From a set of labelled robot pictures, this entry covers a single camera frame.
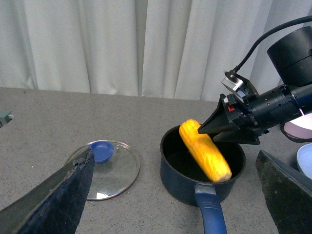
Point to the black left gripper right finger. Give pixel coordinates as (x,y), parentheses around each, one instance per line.
(288,194)

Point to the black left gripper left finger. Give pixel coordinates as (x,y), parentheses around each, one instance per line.
(55,206)

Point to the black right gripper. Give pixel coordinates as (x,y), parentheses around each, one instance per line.
(243,122)

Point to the yellow corn cob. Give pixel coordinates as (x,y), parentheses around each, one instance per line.
(205,152)

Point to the glass lid with blue knob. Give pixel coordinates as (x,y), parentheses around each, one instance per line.
(116,167)

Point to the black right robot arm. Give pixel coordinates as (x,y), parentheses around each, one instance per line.
(292,58)

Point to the light blue plastic plate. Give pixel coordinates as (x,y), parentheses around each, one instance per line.
(304,160)

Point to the pink plastic bowl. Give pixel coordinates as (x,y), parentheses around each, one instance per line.
(298,130)

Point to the dark blue saucepan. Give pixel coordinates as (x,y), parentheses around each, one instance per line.
(185,180)

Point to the grey pleated curtain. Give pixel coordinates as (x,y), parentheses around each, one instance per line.
(153,48)

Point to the grey green device at edge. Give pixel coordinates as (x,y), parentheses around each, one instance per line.
(5,117)

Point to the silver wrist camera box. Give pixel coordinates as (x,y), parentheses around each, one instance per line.
(233,84)

